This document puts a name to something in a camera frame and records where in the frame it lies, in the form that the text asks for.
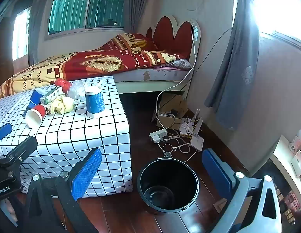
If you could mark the yellow fruit peel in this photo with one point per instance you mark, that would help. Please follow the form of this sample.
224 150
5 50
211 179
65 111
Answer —
61 105

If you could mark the white power strip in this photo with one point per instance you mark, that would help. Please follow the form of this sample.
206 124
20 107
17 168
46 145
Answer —
158 136

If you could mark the bright window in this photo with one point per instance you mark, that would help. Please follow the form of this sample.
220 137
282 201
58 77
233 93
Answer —
281 7
20 34

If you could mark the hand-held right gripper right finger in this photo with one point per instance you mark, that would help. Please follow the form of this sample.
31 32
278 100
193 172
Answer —
216 172

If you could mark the cardboard scrap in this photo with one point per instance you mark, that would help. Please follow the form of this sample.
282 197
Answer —
219 204

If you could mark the black trash bin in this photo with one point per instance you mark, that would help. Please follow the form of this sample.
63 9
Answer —
150 174

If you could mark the tall blue white cup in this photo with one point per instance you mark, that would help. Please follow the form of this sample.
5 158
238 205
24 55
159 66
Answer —
95 104

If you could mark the grey floral pillow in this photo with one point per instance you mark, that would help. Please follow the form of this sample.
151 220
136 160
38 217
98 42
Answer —
178 63

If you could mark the red paper cup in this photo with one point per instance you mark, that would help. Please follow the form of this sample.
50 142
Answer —
37 112

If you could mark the white papers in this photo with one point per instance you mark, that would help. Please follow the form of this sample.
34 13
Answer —
185 128

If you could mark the white router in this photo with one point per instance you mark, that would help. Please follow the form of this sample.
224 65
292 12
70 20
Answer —
196 142

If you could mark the person's left hand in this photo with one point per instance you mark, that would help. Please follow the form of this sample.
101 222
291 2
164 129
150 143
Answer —
11 210

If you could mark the red plastic bag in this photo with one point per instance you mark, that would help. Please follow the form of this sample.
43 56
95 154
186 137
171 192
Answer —
63 85

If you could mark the clear plastic bag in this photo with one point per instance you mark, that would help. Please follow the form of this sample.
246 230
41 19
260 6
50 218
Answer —
76 89

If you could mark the bed with red headboard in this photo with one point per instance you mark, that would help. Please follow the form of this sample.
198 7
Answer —
153 74

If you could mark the table with white checked cloth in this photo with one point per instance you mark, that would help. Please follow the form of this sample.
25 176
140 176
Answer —
67 131

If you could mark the green tinted window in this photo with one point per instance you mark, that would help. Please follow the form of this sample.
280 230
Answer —
87 7

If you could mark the red yellow printed blanket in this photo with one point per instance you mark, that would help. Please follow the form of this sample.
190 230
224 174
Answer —
92 63

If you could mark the grey curtain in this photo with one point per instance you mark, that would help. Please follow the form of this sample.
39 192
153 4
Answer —
235 65
140 2

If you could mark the dark cabinet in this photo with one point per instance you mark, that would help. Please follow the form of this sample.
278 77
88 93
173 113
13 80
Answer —
279 174

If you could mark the cardboard box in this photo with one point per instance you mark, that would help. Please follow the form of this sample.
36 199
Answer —
168 122

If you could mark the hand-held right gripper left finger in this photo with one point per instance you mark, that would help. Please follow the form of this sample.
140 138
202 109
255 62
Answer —
88 172

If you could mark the green white carton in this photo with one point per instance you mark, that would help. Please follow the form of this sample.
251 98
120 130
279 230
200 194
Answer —
50 95

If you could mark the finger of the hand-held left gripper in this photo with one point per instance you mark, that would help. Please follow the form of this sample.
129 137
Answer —
19 149
2 132

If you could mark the white pink box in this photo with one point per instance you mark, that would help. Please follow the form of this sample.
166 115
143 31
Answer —
298 162

